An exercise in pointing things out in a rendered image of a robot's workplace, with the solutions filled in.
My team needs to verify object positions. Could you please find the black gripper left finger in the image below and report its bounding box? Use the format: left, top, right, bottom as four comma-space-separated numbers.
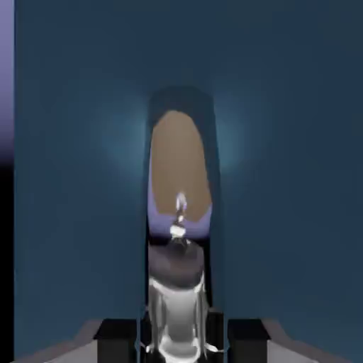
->
16, 318, 140, 363

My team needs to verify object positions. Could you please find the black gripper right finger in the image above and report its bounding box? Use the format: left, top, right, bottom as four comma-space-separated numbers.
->
226, 318, 345, 363

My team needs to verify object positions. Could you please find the shiny curved metal handle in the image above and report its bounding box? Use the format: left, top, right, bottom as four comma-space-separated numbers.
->
138, 86, 229, 363

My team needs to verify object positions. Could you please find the blue cabinet door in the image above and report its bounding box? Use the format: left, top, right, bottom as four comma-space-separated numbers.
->
13, 0, 363, 363

